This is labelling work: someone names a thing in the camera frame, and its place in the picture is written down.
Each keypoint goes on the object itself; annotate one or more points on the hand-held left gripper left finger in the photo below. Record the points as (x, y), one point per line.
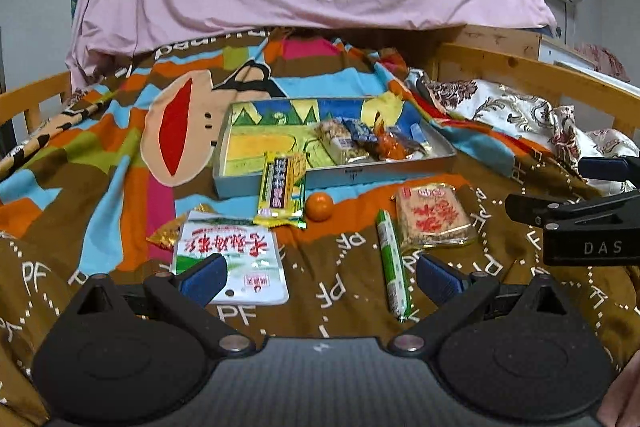
(202, 278)

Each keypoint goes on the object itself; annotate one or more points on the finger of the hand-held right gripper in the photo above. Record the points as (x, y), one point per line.
(525, 207)
(605, 168)

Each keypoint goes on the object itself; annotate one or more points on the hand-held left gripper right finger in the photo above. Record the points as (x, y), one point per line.
(440, 278)

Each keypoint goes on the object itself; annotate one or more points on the white green snack pouch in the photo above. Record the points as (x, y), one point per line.
(225, 247)

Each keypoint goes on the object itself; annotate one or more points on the green sausage stick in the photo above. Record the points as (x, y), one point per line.
(392, 267)

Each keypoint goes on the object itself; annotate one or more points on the gold snack packet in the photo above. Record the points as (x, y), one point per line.
(165, 237)

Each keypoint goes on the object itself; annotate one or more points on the rice cracker packet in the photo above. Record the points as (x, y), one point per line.
(432, 217)

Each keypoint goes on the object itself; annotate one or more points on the yellow green snack bar packet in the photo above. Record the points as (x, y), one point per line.
(280, 192)

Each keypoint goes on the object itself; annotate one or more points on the mandarin orange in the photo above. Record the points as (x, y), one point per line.
(319, 207)

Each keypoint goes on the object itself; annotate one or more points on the orange sausage packet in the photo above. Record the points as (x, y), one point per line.
(395, 147)

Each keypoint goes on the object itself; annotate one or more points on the metal tray with drawing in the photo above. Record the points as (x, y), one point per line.
(260, 147)

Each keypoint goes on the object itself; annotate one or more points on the blue white snack packet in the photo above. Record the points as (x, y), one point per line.
(360, 130)

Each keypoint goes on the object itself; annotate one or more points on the clear nut bar packet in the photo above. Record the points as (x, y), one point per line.
(337, 142)

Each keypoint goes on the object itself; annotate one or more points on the person's right forearm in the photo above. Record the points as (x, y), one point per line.
(625, 392)

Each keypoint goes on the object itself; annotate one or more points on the floral satin quilt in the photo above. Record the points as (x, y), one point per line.
(525, 112)

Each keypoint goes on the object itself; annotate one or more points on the pink floral cloth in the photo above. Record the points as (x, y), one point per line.
(605, 59)

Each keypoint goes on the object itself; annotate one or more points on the brown monkey printed blanket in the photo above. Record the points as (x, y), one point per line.
(100, 157)

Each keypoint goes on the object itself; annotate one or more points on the white framed door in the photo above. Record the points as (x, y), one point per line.
(555, 17)

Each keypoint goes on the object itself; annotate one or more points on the giraffe print cloth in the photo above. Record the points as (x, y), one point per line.
(50, 132)

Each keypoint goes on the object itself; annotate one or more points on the wooden bed rail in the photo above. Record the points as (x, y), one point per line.
(525, 67)
(30, 89)

